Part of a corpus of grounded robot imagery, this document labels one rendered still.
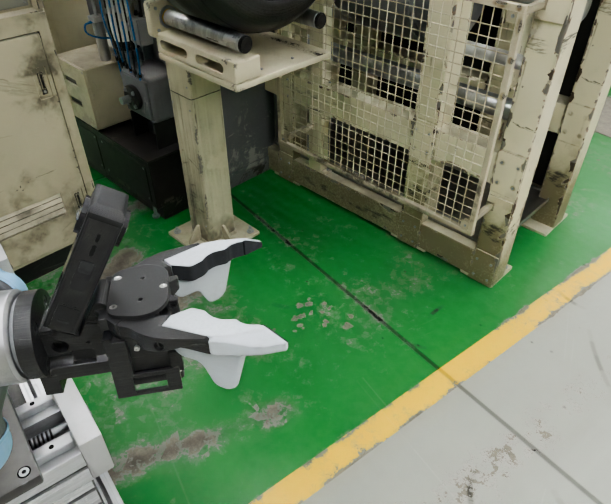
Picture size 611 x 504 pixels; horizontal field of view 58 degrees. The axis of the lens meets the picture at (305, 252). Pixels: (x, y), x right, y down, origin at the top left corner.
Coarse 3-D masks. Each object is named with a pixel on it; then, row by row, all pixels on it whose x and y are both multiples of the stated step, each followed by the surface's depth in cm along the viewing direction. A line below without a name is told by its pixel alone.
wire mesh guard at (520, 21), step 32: (480, 0) 139; (288, 32) 193; (320, 32) 183; (352, 32) 174; (384, 32) 165; (352, 64) 179; (512, 64) 141; (288, 96) 209; (384, 128) 182; (320, 160) 211; (384, 160) 189; (384, 192) 194; (480, 192) 166; (448, 224) 180
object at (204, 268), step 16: (224, 240) 51; (240, 240) 51; (256, 240) 52; (176, 256) 49; (192, 256) 49; (208, 256) 49; (224, 256) 50; (176, 272) 48; (192, 272) 48; (208, 272) 51; (224, 272) 52; (192, 288) 50; (208, 288) 52; (224, 288) 53
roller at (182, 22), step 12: (168, 12) 155; (180, 12) 154; (168, 24) 157; (180, 24) 152; (192, 24) 149; (204, 24) 146; (204, 36) 147; (216, 36) 143; (228, 36) 141; (240, 36) 139; (240, 48) 139
